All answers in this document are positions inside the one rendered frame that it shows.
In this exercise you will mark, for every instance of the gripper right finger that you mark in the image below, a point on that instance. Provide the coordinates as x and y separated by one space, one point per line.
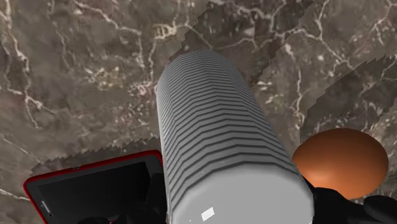
344 208

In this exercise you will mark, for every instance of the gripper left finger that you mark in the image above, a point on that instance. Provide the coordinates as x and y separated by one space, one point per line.
152 204

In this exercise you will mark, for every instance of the grey ribbed cylinder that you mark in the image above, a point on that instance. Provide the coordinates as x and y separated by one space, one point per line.
217 130

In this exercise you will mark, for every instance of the brown egg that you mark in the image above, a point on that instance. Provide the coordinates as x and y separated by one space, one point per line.
339 161

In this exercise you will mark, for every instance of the red-edged black tablet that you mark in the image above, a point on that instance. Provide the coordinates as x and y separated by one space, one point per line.
93 189

